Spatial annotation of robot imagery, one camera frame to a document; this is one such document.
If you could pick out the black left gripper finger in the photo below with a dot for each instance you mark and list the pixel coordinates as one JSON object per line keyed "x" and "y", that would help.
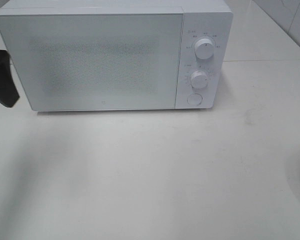
{"x": 8, "y": 91}

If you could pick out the round white door button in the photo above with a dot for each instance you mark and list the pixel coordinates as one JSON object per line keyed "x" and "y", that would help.
{"x": 195, "y": 99}

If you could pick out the white timer knob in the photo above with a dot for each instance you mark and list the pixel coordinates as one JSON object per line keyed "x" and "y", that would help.
{"x": 199, "y": 79}

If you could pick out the white microwave door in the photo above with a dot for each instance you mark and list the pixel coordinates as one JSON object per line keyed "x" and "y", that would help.
{"x": 95, "y": 62}

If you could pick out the upper white control knob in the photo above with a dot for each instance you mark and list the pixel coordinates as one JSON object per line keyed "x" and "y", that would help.
{"x": 204, "y": 48}

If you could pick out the white microwave oven body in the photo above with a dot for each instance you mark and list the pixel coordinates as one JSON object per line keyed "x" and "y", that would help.
{"x": 200, "y": 18}

